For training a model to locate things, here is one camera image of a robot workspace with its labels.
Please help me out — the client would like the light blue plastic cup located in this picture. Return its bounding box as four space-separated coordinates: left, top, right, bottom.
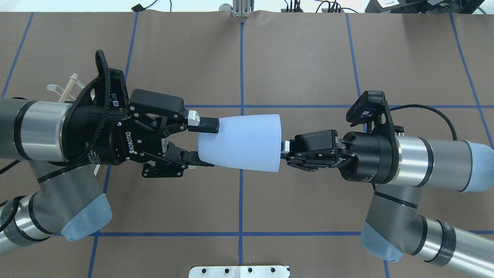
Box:
198 114 282 172

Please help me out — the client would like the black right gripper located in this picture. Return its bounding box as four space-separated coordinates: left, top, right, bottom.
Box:
281 130 393 184

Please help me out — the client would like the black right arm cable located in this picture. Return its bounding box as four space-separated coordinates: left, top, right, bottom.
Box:
388 104 458 141

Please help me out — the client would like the white wire cup holder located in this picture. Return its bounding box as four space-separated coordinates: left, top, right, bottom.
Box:
46 73 85 103

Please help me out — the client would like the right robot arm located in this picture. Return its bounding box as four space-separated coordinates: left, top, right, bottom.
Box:
281 130 493 278

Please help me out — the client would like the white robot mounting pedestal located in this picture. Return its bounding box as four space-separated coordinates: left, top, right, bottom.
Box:
188 265 291 278

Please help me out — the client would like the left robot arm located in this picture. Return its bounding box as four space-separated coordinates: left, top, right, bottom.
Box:
1 68 220 255

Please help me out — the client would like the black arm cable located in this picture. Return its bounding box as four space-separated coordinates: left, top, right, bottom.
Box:
388 104 458 141
58 49 112 166

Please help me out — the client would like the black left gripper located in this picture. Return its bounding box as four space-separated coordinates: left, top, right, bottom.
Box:
64 69 220 178

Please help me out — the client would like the aluminium frame post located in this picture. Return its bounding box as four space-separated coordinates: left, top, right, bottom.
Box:
232 0 255 18

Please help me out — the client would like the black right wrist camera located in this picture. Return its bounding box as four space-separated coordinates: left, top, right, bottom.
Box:
346 90 404 137

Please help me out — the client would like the small black usb device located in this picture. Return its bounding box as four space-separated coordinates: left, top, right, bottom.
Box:
131 3 146 12

